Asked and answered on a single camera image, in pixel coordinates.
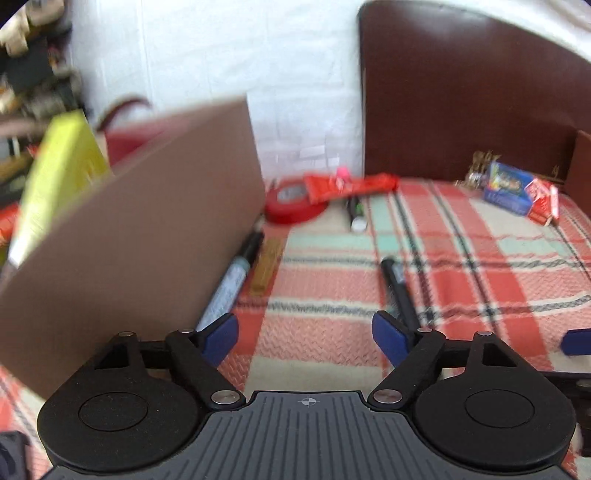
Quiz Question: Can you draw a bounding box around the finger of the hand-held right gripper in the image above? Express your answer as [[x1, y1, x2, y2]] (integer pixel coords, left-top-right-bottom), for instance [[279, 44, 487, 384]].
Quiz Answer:
[[542, 370, 591, 394], [561, 328, 591, 358]]

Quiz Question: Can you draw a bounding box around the black marker with white cap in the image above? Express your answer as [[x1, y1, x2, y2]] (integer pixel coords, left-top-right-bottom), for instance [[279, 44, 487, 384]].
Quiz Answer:
[[346, 196, 368, 233]]

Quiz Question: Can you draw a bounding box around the red snack wrapper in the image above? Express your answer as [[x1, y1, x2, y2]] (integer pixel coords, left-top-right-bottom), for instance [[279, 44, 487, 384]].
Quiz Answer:
[[303, 172, 400, 204]]

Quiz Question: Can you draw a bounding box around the dark wooden headboard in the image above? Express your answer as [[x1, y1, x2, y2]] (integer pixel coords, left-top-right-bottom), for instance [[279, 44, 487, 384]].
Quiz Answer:
[[358, 0, 591, 195]]

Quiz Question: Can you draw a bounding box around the blue printed card box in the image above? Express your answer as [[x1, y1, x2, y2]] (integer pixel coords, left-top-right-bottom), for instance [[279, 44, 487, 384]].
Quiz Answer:
[[482, 161, 536, 217]]

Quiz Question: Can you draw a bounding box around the grey barrel marker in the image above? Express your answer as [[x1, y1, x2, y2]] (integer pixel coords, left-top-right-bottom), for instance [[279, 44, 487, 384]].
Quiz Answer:
[[195, 229, 266, 333]]

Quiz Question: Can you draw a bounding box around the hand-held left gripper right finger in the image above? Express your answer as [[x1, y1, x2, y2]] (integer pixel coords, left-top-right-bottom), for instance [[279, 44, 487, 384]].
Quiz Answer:
[[368, 311, 520, 410]]

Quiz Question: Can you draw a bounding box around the bunch of metal keys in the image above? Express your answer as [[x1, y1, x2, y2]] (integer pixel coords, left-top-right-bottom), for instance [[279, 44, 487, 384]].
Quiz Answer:
[[455, 150, 495, 190]]

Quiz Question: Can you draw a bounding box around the brown wooden panel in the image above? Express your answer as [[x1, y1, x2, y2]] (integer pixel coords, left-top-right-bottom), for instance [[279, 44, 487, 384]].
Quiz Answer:
[[561, 129, 591, 282]]

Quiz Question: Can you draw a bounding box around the cluttered shelf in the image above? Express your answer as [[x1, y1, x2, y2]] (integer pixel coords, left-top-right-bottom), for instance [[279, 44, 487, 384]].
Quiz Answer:
[[0, 0, 85, 118]]

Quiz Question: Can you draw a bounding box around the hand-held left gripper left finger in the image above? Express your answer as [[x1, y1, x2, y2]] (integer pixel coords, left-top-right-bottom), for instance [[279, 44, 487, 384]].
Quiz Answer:
[[92, 313, 245, 410]]

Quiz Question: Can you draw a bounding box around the dark cloth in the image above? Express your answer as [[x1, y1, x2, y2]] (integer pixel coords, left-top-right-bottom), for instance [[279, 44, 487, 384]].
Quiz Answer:
[[0, 431, 31, 480]]

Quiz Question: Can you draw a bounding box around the red and white packet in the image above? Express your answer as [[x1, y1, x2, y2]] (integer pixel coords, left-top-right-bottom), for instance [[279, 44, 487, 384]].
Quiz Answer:
[[526, 180, 560, 227]]

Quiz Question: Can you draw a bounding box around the red tape roll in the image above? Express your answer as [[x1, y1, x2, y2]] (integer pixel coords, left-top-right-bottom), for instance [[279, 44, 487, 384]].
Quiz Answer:
[[264, 178, 329, 226]]

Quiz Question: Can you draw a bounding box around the red bag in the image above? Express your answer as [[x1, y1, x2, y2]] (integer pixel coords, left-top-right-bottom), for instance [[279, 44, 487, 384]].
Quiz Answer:
[[95, 96, 163, 169]]

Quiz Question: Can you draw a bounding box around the yellow box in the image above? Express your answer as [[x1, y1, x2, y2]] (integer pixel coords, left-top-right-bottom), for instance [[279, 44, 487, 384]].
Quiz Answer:
[[7, 111, 112, 269]]

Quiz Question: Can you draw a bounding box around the red plaid blanket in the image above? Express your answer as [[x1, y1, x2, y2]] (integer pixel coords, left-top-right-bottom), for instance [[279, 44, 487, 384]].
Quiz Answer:
[[0, 178, 591, 480]]

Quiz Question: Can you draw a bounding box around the brown cardboard box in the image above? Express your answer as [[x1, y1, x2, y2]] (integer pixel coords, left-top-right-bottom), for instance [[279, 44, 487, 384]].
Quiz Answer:
[[0, 99, 267, 401]]

